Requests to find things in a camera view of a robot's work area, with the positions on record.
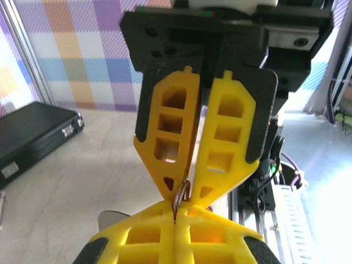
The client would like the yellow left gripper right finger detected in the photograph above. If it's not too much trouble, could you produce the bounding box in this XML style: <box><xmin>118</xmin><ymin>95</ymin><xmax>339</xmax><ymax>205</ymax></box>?
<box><xmin>174</xmin><ymin>202</ymin><xmax>281</xmax><ymax>264</ymax></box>

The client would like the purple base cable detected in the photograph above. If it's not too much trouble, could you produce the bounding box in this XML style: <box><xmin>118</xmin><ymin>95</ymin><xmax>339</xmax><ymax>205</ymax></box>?
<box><xmin>280</xmin><ymin>152</ymin><xmax>304</xmax><ymax>191</ymax></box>

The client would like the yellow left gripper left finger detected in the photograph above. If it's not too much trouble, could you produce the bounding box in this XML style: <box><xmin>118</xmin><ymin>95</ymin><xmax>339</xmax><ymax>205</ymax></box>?
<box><xmin>73</xmin><ymin>200</ymin><xmax>176</xmax><ymax>264</ymax></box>

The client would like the metal split keyring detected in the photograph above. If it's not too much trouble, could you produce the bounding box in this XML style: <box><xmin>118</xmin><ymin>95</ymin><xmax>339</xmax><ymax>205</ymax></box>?
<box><xmin>172</xmin><ymin>179</ymin><xmax>191</xmax><ymax>224</ymax></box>

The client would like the aluminium frame post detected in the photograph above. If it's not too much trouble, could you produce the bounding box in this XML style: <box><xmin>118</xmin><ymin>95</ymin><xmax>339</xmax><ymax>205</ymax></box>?
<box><xmin>0</xmin><ymin>0</ymin><xmax>53</xmax><ymax>105</ymax></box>

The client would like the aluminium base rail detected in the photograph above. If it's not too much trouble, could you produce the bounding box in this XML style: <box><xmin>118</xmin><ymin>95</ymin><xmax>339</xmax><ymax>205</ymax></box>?
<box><xmin>228</xmin><ymin>184</ymin><xmax>301</xmax><ymax>264</ymax></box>

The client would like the black hard case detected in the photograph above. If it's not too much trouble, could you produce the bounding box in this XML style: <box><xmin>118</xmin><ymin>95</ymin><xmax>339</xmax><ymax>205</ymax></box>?
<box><xmin>0</xmin><ymin>101</ymin><xmax>85</xmax><ymax>190</ymax></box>

